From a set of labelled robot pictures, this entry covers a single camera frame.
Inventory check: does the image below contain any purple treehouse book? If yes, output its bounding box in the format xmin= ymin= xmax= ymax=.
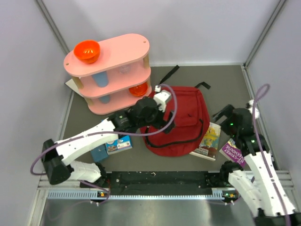
xmin=219 ymin=138 xmax=246 ymax=167

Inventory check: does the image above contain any red backpack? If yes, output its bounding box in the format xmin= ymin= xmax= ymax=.
xmin=140 ymin=65 xmax=212 ymax=157

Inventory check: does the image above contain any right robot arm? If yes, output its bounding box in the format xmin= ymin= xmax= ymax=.
xmin=213 ymin=105 xmax=301 ymax=226

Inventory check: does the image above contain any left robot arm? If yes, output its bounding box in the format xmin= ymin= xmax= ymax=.
xmin=41 ymin=90 xmax=174 ymax=187

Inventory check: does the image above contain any orange bowl lower shelf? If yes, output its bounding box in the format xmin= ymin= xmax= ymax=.
xmin=128 ymin=82 xmax=148 ymax=97

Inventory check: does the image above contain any blue illustrated book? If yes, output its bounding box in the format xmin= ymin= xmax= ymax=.
xmin=105 ymin=136 xmax=132 ymax=155

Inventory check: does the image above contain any yellow and maroon book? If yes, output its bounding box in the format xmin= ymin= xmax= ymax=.
xmin=190 ymin=122 xmax=221 ymax=161

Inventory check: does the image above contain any pink three-tier wooden shelf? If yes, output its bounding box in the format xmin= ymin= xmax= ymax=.
xmin=63 ymin=33 xmax=152 ymax=115

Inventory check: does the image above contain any clear plastic cup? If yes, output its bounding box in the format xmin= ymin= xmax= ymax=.
xmin=119 ymin=65 xmax=131 ymax=74

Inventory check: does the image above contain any blue plastic cup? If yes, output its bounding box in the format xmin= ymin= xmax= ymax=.
xmin=92 ymin=71 xmax=109 ymax=88

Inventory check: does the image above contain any orange bowl on top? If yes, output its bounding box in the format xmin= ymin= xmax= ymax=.
xmin=73 ymin=40 xmax=101 ymax=64

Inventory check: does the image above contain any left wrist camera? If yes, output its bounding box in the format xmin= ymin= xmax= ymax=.
xmin=153 ymin=85 xmax=172 ymax=113

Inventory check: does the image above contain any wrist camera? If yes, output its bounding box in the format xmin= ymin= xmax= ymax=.
xmin=153 ymin=85 xmax=172 ymax=113
xmin=246 ymin=99 xmax=260 ymax=119

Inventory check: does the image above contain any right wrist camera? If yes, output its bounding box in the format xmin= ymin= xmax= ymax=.
xmin=246 ymin=99 xmax=260 ymax=119

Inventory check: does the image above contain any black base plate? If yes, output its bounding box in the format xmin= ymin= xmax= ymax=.
xmin=95 ymin=171 xmax=231 ymax=195

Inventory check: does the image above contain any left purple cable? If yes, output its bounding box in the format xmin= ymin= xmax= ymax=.
xmin=30 ymin=83 xmax=178 ymax=206

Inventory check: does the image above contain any purple cable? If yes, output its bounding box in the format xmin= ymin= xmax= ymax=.
xmin=30 ymin=83 xmax=178 ymax=206
xmin=204 ymin=83 xmax=292 ymax=226

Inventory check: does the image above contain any white slotted cable duct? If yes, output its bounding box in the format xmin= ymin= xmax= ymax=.
xmin=48 ymin=187 xmax=226 ymax=200

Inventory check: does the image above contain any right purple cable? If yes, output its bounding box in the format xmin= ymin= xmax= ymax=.
xmin=204 ymin=83 xmax=292 ymax=226

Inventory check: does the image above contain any aluminium frame rail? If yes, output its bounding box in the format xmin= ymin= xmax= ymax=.
xmin=38 ymin=175 xmax=80 ymax=190

